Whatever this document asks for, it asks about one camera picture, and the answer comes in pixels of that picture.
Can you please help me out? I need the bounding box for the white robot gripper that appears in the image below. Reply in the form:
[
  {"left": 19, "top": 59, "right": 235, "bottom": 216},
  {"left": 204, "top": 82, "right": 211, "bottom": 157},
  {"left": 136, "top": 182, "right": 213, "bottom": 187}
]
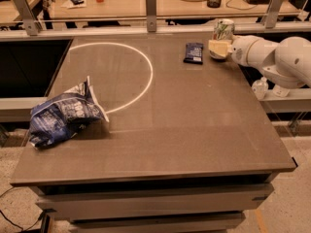
[{"left": 208, "top": 35, "right": 278, "bottom": 67}]

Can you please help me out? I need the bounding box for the green white 7up can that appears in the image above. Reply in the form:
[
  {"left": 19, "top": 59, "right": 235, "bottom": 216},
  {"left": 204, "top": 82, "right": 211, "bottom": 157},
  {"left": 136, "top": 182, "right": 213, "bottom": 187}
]
[{"left": 208, "top": 18, "right": 235, "bottom": 61}]

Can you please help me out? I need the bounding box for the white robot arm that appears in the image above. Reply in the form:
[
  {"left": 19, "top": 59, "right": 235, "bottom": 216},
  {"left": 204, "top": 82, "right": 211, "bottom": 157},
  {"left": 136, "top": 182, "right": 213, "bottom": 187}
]
[{"left": 208, "top": 35, "right": 311, "bottom": 89}]

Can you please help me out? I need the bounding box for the blue rxbar blueberry bar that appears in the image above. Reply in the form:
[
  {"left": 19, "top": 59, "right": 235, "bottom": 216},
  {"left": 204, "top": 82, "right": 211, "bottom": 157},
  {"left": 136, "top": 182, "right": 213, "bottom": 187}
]
[{"left": 184, "top": 43, "right": 203, "bottom": 65}]

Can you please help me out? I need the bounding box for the black mesh pen cup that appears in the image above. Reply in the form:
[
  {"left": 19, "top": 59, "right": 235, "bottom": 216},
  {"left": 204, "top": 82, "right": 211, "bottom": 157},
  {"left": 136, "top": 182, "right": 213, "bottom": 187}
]
[{"left": 207, "top": 0, "right": 222, "bottom": 8}]

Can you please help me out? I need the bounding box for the grey table drawer base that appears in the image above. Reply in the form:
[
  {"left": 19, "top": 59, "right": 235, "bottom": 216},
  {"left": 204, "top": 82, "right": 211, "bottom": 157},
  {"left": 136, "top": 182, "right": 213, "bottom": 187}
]
[{"left": 37, "top": 174, "right": 274, "bottom": 233}]

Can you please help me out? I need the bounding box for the blue crumpled chip bag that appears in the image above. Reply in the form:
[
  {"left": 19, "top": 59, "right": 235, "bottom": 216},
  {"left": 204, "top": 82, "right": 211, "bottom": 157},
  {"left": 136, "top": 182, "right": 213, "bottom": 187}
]
[{"left": 29, "top": 77, "right": 109, "bottom": 149}]

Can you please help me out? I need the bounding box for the black desk cable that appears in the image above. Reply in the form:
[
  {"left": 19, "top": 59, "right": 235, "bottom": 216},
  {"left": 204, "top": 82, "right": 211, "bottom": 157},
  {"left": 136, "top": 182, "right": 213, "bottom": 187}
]
[{"left": 225, "top": 0, "right": 259, "bottom": 12}]

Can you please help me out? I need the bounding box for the right metal rail bracket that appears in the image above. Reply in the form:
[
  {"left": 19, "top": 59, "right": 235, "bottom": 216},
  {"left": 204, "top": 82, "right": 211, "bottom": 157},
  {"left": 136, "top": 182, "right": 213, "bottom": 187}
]
[{"left": 263, "top": 0, "right": 284, "bottom": 29}]

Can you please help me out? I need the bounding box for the metal rail bracket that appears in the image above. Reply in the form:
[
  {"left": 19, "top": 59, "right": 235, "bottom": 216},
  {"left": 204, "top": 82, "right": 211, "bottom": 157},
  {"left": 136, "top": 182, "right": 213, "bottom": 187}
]
[
  {"left": 12, "top": 0, "right": 41, "bottom": 36},
  {"left": 145, "top": 0, "right": 156, "bottom": 32},
  {"left": 263, "top": 0, "right": 284, "bottom": 29}
]

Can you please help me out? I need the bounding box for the middle metal rail bracket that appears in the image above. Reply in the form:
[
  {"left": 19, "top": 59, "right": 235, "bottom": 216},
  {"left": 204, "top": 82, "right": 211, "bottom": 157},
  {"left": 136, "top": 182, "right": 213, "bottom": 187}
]
[{"left": 145, "top": 0, "right": 156, "bottom": 32}]

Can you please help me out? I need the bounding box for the left metal rail bracket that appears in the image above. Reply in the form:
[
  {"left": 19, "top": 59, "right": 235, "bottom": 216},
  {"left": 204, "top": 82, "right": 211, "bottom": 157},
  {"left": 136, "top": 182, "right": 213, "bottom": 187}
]
[{"left": 12, "top": 0, "right": 41, "bottom": 36}]

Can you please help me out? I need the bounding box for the black floor cable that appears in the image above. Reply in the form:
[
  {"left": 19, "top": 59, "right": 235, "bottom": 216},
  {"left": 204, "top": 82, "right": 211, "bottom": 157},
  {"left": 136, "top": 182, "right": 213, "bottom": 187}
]
[{"left": 0, "top": 186, "right": 47, "bottom": 233}]

